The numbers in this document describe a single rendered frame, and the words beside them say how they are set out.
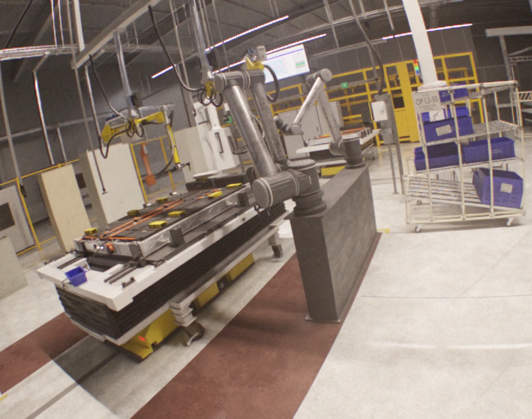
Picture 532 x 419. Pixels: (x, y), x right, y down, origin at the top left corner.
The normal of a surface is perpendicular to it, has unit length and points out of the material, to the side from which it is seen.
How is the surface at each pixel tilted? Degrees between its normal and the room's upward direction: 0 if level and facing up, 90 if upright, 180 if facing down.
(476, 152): 90
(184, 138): 90
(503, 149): 90
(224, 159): 90
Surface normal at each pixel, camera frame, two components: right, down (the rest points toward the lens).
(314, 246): -0.47, 0.33
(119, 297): 0.84, -0.06
